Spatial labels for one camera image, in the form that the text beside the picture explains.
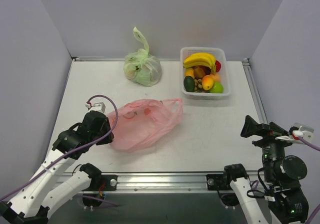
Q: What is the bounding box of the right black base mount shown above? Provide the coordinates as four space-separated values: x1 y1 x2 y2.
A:
206 173 239 208

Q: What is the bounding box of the aluminium front rail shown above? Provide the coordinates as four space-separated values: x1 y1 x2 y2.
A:
49 171 266 194

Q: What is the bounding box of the green apple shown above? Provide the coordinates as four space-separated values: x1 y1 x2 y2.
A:
208 82 224 94

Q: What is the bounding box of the yellow green mango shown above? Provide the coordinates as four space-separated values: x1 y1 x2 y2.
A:
184 68 195 79

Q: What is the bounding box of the green plastic bag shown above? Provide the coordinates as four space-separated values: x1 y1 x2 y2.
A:
123 27 162 87

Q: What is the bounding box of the peach fruit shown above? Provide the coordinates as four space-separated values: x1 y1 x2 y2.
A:
210 73 221 82

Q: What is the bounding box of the yellow banana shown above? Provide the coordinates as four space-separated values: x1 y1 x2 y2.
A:
183 53 217 74

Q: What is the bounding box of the pink plastic bag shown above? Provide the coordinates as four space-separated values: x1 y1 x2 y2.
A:
106 98 183 153

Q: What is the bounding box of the white plastic basket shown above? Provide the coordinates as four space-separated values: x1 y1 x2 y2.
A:
180 47 231 100

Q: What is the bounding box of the brown longan bunch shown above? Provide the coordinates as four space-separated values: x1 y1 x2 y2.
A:
194 79 208 93

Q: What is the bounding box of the aluminium rail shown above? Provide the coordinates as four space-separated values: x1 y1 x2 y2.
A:
49 171 266 194
242 58 268 124

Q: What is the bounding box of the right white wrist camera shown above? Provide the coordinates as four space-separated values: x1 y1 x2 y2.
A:
275 123 315 144

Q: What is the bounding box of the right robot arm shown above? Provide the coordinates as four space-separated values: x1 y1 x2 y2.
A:
221 115 309 223

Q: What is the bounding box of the bright red apple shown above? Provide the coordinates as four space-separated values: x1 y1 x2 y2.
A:
215 60 222 73

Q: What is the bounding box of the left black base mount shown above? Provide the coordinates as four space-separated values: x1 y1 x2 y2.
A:
81 174 118 209

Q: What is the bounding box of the brown kiwi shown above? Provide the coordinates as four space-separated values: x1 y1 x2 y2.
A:
193 67 206 80

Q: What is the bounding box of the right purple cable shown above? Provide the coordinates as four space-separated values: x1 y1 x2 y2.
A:
246 131 320 224

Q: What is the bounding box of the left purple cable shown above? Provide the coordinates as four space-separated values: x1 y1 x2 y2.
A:
0 95 120 208

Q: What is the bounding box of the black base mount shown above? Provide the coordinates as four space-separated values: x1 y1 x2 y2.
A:
206 173 239 208
81 174 118 209

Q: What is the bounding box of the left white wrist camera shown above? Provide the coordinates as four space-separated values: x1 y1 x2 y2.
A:
85 102 106 114

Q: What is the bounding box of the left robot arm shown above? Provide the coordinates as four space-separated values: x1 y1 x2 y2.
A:
0 108 260 223

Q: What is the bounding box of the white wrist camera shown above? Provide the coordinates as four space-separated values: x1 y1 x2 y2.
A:
275 123 315 144
85 102 106 114

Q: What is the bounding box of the purple cable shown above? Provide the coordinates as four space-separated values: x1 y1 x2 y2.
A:
246 131 320 224
0 95 120 208

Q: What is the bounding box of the aluminium right side rail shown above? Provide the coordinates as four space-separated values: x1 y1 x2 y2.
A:
242 58 268 124

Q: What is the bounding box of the dark avocado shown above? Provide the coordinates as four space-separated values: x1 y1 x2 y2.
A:
183 76 196 92

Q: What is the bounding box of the small orange carrot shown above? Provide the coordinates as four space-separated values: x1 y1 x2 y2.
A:
202 75 214 91

